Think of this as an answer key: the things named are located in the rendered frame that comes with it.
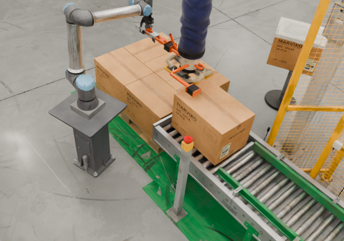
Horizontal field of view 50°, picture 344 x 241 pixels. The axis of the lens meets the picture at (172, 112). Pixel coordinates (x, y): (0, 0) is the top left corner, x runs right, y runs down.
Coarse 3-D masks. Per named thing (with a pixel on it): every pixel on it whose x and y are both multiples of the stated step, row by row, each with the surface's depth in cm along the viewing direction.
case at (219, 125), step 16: (208, 80) 338; (176, 96) 320; (208, 96) 322; (224, 96) 323; (176, 112) 331; (192, 112) 310; (208, 112) 307; (224, 112) 309; (240, 112) 310; (176, 128) 344; (192, 128) 321; (208, 128) 302; (224, 128) 295; (240, 128) 306; (208, 144) 311; (224, 144) 304; (240, 144) 327
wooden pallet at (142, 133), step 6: (120, 114) 429; (126, 120) 419; (132, 120) 407; (132, 126) 416; (138, 126) 401; (138, 132) 411; (144, 132) 395; (144, 138) 405; (150, 138) 390; (150, 144) 396; (156, 144) 386; (156, 150) 392; (162, 150) 395
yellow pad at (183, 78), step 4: (164, 68) 320; (168, 68) 318; (172, 68) 319; (176, 68) 315; (180, 76) 311; (184, 76) 312; (188, 76) 312; (184, 80) 308; (188, 84) 305; (196, 84) 308
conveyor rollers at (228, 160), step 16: (208, 160) 322; (224, 160) 323; (240, 160) 325; (256, 160) 327; (240, 176) 312; (256, 176) 313; (272, 176) 314; (256, 192) 302; (272, 192) 302; (288, 192) 303; (304, 192) 304; (272, 208) 292; (288, 208) 292; (304, 208) 293; (320, 208) 294; (288, 224) 282; (304, 224) 283; (320, 224) 285; (288, 240) 272
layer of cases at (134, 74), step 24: (120, 48) 435; (144, 48) 438; (96, 72) 428; (120, 72) 402; (144, 72) 405; (168, 72) 408; (216, 72) 415; (120, 96) 405; (144, 96) 376; (168, 96) 379; (144, 120) 384
